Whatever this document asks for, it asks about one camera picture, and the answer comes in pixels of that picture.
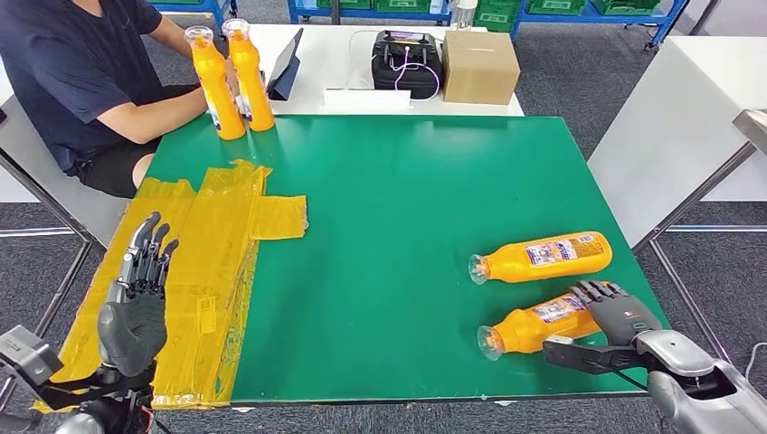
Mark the clear plastic bottle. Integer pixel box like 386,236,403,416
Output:
454,0,478,31

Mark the brown cardboard box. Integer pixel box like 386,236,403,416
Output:
441,28,522,107

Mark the tablet in dark case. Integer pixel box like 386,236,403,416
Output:
266,26,305,102

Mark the thin white cable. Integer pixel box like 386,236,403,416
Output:
346,30,379,91

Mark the person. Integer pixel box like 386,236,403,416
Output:
0,0,238,200

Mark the yellow tape patch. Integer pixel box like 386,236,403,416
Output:
33,158,309,414

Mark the white desk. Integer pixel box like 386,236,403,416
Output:
206,24,526,118

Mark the orange detergent bottle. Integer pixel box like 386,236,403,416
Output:
477,281,612,363
222,17,276,133
183,24,247,142
468,231,614,287

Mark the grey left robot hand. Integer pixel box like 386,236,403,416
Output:
97,211,180,379

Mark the white floor cable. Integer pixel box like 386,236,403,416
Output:
744,341,767,384

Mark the flat white box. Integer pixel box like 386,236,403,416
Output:
322,88,413,116

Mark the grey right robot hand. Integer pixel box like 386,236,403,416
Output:
569,279,663,347

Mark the white looped cable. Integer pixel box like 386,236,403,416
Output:
392,46,443,102

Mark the green table mat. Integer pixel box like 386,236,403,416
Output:
143,113,672,403

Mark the blue shelf rack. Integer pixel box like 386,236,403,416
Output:
149,0,690,49

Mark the black carry case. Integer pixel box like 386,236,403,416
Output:
370,30,445,101

